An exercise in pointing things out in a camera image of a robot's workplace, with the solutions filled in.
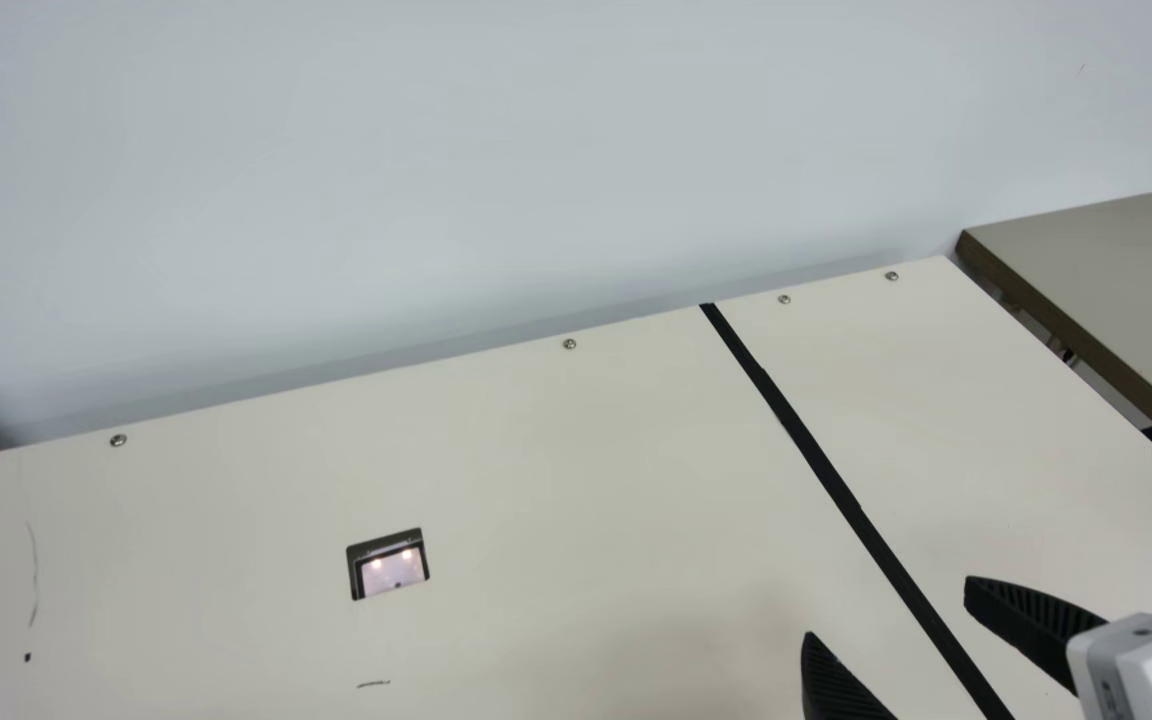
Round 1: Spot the black strip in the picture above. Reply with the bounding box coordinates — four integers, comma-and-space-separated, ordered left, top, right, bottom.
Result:
699, 302, 1017, 720

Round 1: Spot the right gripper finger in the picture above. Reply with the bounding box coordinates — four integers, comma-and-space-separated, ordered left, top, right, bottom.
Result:
964, 576, 1152, 720
801, 632, 899, 720

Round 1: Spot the olive side table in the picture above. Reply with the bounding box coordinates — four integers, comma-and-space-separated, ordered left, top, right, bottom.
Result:
956, 180, 1152, 498

